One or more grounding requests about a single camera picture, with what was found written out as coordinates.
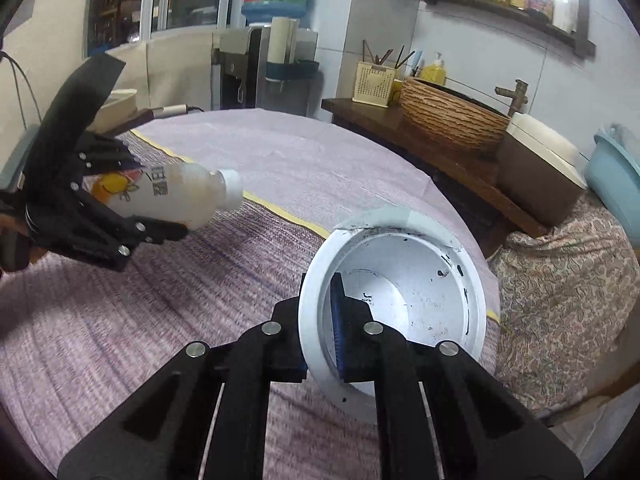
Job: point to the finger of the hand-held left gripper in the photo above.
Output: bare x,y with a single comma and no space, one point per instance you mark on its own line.
75,110
100,235

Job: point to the wooden sink counter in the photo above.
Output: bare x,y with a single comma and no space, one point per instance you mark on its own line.
390,130

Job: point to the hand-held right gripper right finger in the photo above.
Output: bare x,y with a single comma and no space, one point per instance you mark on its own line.
341,330

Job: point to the woven wicker basket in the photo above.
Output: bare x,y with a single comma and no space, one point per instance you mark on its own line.
450,115

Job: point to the floral patterned cloth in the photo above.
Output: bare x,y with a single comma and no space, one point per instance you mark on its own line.
565,310

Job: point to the cream chopstick holder basket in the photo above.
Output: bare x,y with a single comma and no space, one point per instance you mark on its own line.
374,85

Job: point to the sliding window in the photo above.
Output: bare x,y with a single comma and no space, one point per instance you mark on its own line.
175,0

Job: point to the dark green holder tray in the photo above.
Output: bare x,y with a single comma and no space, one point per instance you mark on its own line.
292,71

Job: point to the yellow soap dispenser bottle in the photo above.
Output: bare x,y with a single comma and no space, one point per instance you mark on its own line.
436,71

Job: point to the brown and white sink basin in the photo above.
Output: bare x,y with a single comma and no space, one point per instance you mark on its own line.
540,170

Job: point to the paper towel roll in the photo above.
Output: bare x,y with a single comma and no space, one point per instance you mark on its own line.
282,40

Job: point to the dark wooden wall shelf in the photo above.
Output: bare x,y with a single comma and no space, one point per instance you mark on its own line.
500,10

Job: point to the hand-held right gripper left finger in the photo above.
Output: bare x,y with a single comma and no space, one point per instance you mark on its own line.
280,355

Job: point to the light blue plastic basin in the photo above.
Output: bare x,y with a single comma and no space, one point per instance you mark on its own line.
617,180

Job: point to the white cloth cover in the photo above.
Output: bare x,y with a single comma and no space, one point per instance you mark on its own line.
600,425

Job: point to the orange label juice bottle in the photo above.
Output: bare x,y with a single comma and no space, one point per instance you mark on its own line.
170,192

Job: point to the bronze faucet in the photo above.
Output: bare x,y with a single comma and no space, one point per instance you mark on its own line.
515,96

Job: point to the grey water dispenser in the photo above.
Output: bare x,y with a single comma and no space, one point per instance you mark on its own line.
240,70

